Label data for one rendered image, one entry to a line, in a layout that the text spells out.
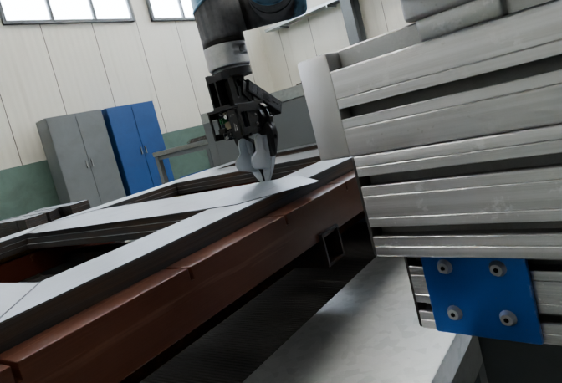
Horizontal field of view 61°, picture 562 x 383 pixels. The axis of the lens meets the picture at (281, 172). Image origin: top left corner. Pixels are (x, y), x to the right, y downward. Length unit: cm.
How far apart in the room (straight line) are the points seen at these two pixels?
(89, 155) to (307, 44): 598
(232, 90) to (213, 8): 14
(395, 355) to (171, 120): 1035
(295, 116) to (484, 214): 134
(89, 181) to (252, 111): 822
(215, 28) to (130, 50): 987
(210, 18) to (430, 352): 60
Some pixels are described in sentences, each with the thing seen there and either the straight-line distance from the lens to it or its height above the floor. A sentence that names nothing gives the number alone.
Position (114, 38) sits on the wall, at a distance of 1061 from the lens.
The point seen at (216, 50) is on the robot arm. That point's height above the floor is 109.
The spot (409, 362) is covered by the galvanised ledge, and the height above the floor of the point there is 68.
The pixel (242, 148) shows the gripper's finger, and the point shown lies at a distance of 87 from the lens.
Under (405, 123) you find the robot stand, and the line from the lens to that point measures 38.
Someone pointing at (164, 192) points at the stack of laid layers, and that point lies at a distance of 139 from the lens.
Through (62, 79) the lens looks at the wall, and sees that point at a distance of 987.
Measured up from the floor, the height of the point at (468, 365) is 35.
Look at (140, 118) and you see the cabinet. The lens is 964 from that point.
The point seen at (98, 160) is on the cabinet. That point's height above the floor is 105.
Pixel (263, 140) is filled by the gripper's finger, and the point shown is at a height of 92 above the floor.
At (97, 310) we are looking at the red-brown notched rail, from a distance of 47.
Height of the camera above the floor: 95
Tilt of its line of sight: 6 degrees down
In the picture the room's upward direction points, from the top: 14 degrees counter-clockwise
